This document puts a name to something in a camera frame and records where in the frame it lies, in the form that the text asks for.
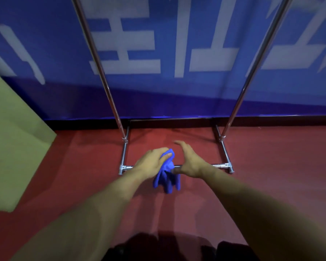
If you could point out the person's right hand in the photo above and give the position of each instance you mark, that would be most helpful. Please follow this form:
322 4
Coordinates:
191 164

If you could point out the person's left hand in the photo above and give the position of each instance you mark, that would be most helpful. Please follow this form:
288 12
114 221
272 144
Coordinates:
148 164

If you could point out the person's left thumb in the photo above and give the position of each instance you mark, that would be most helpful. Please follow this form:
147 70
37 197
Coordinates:
166 156

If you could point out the person's right thumb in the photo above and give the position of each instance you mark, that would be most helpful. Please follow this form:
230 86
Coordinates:
182 145

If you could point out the blue cloth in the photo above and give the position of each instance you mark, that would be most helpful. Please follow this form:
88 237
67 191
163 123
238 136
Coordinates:
166 175

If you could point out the person's left forearm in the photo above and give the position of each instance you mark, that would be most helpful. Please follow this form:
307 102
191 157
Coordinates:
97 214

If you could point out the person's right forearm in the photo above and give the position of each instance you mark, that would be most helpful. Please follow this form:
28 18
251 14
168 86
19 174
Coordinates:
258 212

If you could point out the blue banner with white print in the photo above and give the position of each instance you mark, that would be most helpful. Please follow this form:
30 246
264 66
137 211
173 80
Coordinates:
168 86

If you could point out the chrome metal clothes rack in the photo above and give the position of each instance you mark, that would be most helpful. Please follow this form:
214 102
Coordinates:
104 78

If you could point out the green box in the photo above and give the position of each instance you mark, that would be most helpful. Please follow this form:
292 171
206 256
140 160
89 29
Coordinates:
13 144

